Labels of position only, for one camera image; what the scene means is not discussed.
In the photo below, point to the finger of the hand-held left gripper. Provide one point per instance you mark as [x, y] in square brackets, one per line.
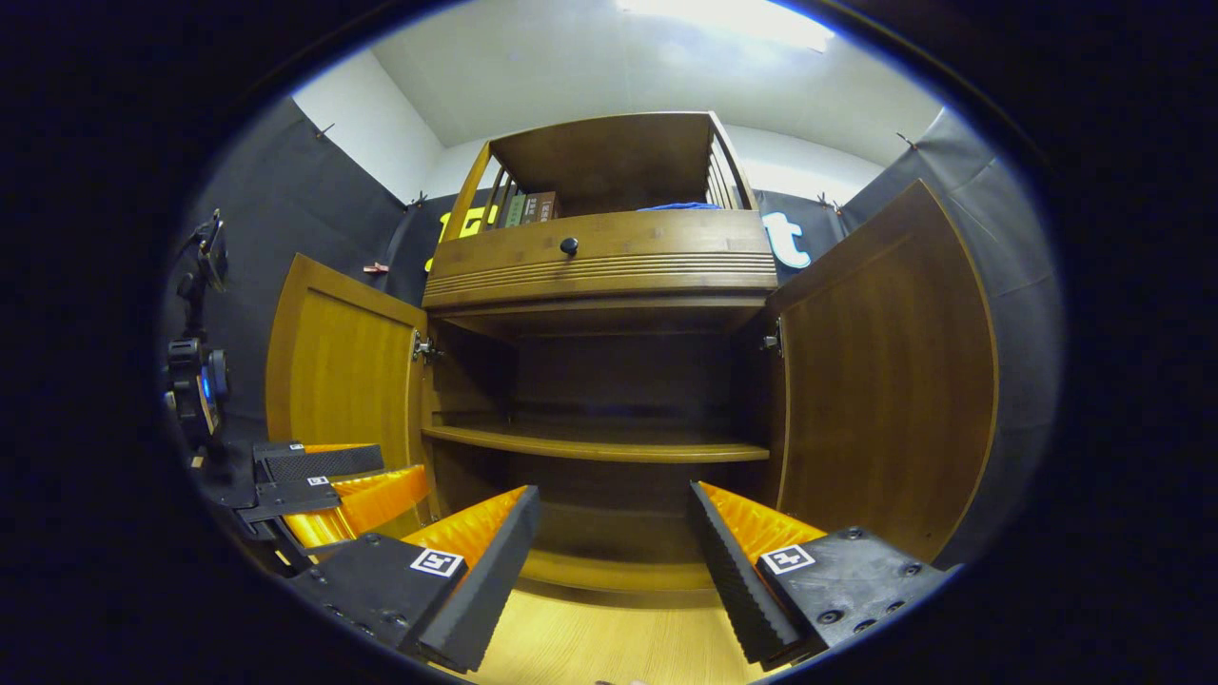
[324, 463]
[295, 497]

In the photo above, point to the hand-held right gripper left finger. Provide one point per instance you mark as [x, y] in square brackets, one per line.
[495, 580]

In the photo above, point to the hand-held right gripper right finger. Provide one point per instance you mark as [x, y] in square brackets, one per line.
[728, 585]

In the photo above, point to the wooden cabinet door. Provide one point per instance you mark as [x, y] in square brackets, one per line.
[343, 381]
[885, 381]

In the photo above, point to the wooden double-door shoe cabinet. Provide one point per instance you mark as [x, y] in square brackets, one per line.
[609, 162]

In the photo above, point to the metal door hinge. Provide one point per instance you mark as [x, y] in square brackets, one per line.
[772, 339]
[425, 347]

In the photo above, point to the wooden inner cabinet shelf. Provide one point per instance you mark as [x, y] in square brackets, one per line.
[590, 442]

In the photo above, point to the wooden cabinet drawer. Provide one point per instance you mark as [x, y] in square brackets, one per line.
[647, 238]

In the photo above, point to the black backdrop cloth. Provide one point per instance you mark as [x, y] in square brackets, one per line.
[285, 209]

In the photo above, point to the black round drawer knob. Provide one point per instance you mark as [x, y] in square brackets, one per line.
[569, 246]

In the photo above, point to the brown book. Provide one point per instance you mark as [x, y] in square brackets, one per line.
[547, 207]
[531, 209]

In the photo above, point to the blue cloth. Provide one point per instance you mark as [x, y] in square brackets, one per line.
[680, 205]

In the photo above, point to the large ceiling light panel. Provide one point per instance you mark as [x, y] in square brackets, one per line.
[733, 21]

